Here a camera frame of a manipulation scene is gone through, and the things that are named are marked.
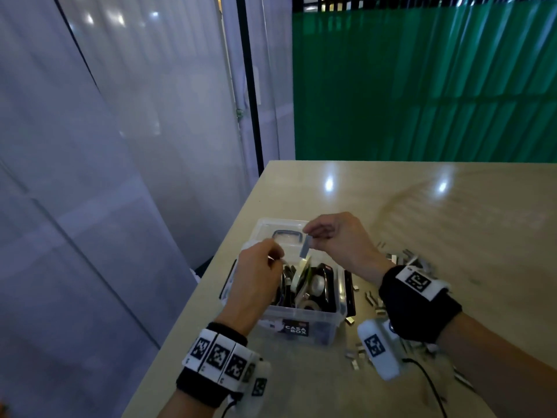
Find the person's right hand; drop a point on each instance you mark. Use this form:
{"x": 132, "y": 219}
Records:
{"x": 348, "y": 244}

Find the person's left hand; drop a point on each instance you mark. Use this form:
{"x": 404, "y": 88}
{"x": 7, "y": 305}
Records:
{"x": 252, "y": 287}

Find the single silver staple strip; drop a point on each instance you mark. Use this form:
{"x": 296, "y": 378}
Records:
{"x": 305, "y": 248}

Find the small clear tape roll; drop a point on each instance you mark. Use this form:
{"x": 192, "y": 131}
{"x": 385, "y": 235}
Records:
{"x": 309, "y": 303}

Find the pile of metal staple strips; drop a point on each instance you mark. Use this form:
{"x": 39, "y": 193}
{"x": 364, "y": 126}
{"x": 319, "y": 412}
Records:
{"x": 374, "y": 300}

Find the transparent storage box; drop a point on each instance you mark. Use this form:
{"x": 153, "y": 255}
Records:
{"x": 318, "y": 326}

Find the transparent box lid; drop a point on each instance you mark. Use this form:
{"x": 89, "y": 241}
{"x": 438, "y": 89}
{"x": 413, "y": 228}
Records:
{"x": 270, "y": 229}

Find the black marker wristband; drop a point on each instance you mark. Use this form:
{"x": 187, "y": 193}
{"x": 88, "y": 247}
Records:
{"x": 419, "y": 302}
{"x": 217, "y": 361}

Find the green curtain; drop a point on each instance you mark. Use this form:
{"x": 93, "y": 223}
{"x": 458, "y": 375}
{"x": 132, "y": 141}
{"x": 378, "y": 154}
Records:
{"x": 426, "y": 82}

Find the black metal railing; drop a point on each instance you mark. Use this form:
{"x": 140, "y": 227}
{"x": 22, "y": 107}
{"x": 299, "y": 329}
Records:
{"x": 418, "y": 2}

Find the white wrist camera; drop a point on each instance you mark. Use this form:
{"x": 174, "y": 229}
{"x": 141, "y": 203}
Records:
{"x": 379, "y": 348}
{"x": 255, "y": 387}

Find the black window post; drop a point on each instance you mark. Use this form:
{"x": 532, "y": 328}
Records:
{"x": 251, "y": 82}

